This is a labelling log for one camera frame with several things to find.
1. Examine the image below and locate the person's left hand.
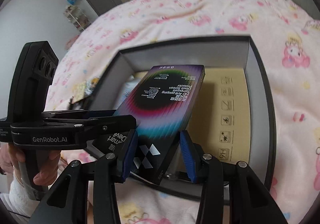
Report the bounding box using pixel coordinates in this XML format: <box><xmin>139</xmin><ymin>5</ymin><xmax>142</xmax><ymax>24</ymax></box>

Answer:
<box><xmin>1</xmin><ymin>143</ymin><xmax>61</xmax><ymax>186</ymax></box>

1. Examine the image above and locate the pink cartoon print blanket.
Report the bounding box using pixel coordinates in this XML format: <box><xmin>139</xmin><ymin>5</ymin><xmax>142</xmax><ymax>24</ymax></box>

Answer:
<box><xmin>46</xmin><ymin>0</ymin><xmax>319</xmax><ymax>223</ymax></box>

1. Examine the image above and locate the grey open cardboard box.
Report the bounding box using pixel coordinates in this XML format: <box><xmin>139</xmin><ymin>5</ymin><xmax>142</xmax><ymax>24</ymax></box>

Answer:
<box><xmin>85</xmin><ymin>35</ymin><xmax>276</xmax><ymax>189</ymax></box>

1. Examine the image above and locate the yellow patterned card packet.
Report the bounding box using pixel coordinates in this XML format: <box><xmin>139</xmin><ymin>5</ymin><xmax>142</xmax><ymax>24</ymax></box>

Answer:
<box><xmin>71</xmin><ymin>77</ymin><xmax>99</xmax><ymax>104</ymax></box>

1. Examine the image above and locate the white shelf with toys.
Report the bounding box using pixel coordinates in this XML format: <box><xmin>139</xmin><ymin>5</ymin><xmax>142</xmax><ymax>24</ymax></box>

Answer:
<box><xmin>63</xmin><ymin>0</ymin><xmax>91</xmax><ymax>32</ymax></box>

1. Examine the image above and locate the purple black screen protector box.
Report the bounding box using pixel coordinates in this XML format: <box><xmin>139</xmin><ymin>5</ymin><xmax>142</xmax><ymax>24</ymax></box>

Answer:
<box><xmin>115</xmin><ymin>65</ymin><xmax>205</xmax><ymax>185</ymax></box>

